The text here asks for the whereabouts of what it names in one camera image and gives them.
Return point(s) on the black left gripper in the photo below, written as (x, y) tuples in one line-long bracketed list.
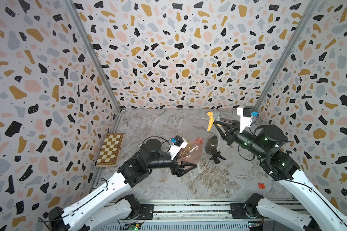
[(176, 168)]

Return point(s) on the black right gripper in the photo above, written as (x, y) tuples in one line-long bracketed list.
[(231, 134)]

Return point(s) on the pink transparent spray bottle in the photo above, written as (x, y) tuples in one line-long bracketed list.
[(192, 152)]

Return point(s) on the grey yellow spray nozzle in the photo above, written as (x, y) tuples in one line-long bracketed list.
[(212, 118)]

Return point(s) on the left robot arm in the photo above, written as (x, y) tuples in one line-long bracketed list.
[(93, 212)]

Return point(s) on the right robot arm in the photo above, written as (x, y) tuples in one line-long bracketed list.
[(266, 147)]

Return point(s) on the dark smoky spray bottle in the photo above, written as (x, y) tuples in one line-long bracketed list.
[(211, 145)]

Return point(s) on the black spray nozzle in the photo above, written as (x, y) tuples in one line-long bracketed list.
[(217, 157)]

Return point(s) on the small red block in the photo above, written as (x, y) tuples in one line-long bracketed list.
[(261, 185)]

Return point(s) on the wooden chess board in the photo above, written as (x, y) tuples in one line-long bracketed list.
[(111, 150)]

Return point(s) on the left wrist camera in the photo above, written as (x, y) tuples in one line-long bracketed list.
[(176, 144)]

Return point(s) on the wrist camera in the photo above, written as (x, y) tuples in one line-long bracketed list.
[(176, 144), (247, 116)]

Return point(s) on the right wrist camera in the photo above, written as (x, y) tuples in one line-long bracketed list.
[(247, 116)]

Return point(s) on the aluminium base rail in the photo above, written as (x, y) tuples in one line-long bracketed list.
[(213, 215)]

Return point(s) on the aluminium frame post right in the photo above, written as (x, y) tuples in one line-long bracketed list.
[(310, 9)]

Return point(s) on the aluminium frame post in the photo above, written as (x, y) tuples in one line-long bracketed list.
[(93, 57), (310, 9)]

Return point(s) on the aluminium frame post left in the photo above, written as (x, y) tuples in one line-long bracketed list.
[(93, 57)]

